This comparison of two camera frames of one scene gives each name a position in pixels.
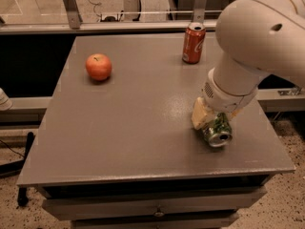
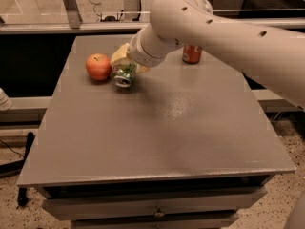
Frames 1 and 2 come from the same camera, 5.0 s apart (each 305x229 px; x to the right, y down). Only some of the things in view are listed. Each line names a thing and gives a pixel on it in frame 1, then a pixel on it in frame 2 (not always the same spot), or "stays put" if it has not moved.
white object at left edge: x=6 y=103 stays put
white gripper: x=222 y=101 → x=135 y=55
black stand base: x=15 y=167 stays put
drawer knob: x=158 y=213 stays put
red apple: x=98 y=67 stays put
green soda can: x=219 y=133 → x=122 y=73
